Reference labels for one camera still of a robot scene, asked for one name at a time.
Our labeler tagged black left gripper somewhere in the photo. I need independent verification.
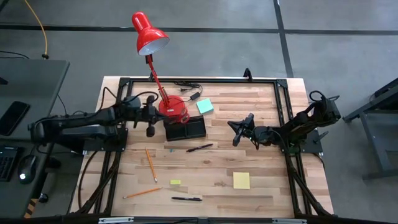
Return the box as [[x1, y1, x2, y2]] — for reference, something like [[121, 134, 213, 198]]
[[133, 95, 170, 138]]

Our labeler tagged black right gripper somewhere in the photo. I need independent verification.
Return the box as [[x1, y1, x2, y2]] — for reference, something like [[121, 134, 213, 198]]
[[227, 112, 275, 147]]

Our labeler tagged black mesh desk organizer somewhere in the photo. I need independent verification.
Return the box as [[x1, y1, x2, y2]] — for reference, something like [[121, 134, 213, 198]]
[[164, 114, 207, 142]]

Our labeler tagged teal sticky note pad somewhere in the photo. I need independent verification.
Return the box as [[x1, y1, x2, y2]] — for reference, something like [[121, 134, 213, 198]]
[[195, 98, 215, 115]]

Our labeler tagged black pen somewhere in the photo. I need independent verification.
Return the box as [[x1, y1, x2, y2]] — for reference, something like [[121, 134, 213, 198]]
[[171, 196, 203, 202], [185, 142, 215, 153]]

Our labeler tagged large yellow sticky note pad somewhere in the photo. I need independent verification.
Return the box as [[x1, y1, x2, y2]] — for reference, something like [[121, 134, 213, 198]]
[[233, 172, 251, 190]]

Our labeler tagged orange pencil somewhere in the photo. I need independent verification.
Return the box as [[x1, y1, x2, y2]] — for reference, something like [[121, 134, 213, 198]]
[[144, 147, 159, 184], [122, 187, 163, 200]]

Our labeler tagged red desk lamp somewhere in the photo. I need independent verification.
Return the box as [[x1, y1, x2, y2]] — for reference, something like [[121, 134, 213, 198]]
[[131, 11, 187, 124]]

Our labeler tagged dark grey desk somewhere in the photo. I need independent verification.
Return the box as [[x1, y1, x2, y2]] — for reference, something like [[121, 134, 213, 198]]
[[0, 58, 91, 218]]

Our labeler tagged black computer mouse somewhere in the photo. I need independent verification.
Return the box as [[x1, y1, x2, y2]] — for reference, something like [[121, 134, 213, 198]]
[[17, 154, 38, 185]]

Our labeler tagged black smartphone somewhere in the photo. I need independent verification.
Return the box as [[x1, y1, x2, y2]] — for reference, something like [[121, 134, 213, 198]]
[[0, 101, 31, 137]]

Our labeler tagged dark metal table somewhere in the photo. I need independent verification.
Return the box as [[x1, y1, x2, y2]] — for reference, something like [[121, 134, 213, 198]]
[[341, 77, 398, 183]]

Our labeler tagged black keyboard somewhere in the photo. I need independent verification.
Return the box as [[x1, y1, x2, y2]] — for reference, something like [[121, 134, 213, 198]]
[[0, 146, 21, 183]]

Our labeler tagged black lamp power cable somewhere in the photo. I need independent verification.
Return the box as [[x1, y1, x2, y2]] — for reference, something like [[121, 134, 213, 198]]
[[174, 80, 203, 102]]

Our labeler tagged black aluminium table frame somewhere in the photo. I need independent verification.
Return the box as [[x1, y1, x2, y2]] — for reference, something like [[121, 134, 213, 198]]
[[70, 76, 336, 224]]

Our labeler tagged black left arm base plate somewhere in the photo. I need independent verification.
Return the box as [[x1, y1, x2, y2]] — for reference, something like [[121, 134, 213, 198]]
[[83, 126, 129, 152]]

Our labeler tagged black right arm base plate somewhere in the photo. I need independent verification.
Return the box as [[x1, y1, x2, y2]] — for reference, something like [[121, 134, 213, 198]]
[[279, 129, 329, 154]]

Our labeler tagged silver metal bracket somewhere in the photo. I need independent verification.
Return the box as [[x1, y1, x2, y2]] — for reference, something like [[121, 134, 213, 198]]
[[272, 218, 308, 224], [98, 217, 134, 224]]

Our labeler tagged thick black hose cable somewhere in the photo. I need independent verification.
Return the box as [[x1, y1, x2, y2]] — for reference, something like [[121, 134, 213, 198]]
[[77, 151, 96, 211]]

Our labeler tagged yellow cable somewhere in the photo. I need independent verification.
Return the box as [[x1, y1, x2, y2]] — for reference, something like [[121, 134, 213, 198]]
[[24, 0, 50, 60]]

